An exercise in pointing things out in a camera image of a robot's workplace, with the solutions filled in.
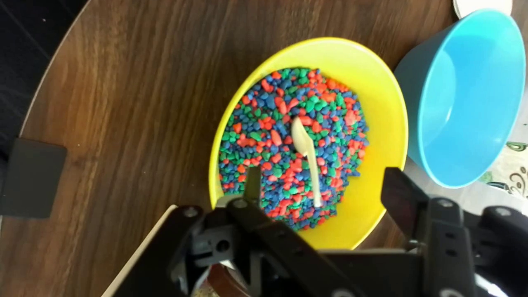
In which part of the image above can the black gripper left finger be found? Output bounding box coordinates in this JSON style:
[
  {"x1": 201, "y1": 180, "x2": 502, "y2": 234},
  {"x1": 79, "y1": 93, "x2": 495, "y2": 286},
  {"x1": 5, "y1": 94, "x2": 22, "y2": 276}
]
[{"x1": 241, "y1": 165, "x2": 264, "y2": 208}]

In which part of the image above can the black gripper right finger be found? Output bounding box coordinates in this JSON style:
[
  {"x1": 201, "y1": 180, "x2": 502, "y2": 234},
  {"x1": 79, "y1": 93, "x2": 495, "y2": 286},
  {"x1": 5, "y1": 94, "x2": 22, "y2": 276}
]
[{"x1": 381, "y1": 167, "x2": 431, "y2": 251}]

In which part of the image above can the white plastic spoon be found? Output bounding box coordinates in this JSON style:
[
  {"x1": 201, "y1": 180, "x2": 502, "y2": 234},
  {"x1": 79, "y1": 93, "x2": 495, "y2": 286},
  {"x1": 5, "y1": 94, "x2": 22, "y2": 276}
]
[{"x1": 289, "y1": 116, "x2": 323, "y2": 210}]

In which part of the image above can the yellow bowl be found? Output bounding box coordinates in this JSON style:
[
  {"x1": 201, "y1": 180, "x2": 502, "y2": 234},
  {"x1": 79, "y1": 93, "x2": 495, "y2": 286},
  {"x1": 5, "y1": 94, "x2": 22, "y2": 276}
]
[{"x1": 206, "y1": 36, "x2": 411, "y2": 253}]

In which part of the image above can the blue bowl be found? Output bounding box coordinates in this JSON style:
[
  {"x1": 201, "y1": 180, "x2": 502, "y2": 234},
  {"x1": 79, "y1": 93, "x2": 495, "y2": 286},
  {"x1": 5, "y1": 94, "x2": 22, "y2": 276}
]
[{"x1": 394, "y1": 8, "x2": 526, "y2": 190}]

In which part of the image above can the colourful beads filling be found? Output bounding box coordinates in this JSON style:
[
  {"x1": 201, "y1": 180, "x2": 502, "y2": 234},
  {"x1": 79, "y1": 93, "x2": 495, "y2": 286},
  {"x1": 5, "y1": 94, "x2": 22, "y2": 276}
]
[{"x1": 218, "y1": 66, "x2": 370, "y2": 231}]

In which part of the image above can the light wooden box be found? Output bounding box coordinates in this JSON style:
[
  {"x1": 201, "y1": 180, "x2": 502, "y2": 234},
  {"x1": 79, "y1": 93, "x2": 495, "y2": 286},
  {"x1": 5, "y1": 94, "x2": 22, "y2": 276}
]
[{"x1": 101, "y1": 203, "x2": 249, "y2": 297}]

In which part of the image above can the black table edge bracket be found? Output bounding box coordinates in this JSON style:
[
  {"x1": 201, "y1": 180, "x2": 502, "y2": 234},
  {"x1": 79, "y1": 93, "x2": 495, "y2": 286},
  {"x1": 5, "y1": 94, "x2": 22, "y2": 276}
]
[{"x1": 0, "y1": 137, "x2": 69, "y2": 220}]

